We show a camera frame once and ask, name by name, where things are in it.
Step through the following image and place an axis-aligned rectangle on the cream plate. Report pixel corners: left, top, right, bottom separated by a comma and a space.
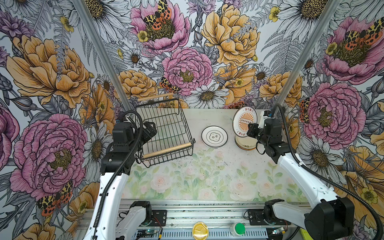
235, 136, 257, 151

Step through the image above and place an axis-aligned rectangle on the brown patterned back plate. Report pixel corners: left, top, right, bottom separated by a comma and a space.
233, 106, 258, 138

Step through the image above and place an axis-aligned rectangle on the black wire dish rack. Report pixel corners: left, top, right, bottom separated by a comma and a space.
136, 93, 196, 168

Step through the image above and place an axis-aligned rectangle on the large white back plate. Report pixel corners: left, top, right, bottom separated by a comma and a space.
201, 126, 229, 149

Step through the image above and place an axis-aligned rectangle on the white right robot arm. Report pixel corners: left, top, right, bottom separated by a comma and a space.
247, 118, 355, 240

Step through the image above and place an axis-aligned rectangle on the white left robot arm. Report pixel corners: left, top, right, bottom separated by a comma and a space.
84, 122, 157, 240

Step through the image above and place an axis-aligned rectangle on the green push button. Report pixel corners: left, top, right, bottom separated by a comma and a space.
230, 223, 246, 237

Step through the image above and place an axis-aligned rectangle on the small green circuit board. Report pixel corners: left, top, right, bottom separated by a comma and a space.
136, 229, 158, 238

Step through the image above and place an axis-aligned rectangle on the lime green sponge block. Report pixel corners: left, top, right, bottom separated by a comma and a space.
300, 229, 313, 240

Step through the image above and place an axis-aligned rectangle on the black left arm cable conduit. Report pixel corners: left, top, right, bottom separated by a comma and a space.
91, 109, 144, 240

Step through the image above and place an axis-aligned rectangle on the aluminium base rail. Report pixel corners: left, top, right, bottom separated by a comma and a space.
119, 198, 313, 240

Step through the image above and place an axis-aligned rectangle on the black corrugated cable conduit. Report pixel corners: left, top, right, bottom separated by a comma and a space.
271, 103, 384, 240

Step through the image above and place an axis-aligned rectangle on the aluminium right corner post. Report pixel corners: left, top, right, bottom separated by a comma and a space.
271, 0, 341, 117

